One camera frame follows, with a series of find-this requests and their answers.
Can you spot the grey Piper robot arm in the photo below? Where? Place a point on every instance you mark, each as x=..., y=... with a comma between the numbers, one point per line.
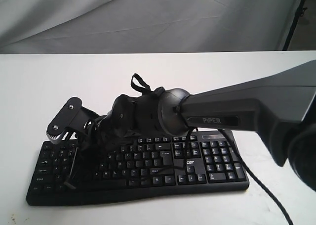
x=280, y=108

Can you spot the grey backdrop cloth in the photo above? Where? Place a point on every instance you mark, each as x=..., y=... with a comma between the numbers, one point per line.
x=143, y=26

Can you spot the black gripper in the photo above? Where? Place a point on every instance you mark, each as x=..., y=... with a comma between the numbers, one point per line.
x=100, y=134

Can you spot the black acer keyboard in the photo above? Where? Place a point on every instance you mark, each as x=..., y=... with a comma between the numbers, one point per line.
x=139, y=168

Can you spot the black tripod stand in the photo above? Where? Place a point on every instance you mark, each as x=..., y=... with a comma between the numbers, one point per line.
x=302, y=33

